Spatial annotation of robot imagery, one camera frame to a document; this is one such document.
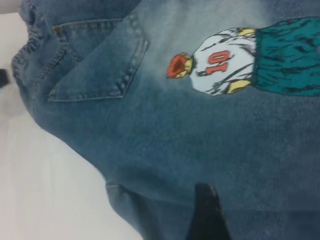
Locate blue denim pants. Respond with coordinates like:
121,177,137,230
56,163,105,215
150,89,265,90
11,0,320,240

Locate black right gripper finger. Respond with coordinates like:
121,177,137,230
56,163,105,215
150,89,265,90
184,182,232,240

